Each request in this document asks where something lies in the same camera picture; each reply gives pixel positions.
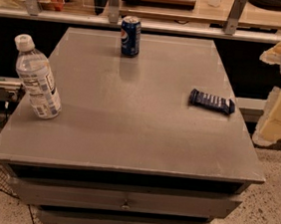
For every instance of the blue rxbar blueberry wrapper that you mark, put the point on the blue rxbar blueberry wrapper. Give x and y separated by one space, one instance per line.
211 102

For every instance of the clear plastic water bottle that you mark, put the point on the clear plastic water bottle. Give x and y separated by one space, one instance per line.
33 69

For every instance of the blue pepsi can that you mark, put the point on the blue pepsi can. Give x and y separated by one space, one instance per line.
131 36

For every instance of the grey drawer cabinet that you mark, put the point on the grey drawer cabinet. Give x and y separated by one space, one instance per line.
127 121

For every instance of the upper grey drawer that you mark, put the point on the upper grey drawer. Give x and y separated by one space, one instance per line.
67 193

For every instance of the black wire rack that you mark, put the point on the black wire rack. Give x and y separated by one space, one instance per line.
4 185

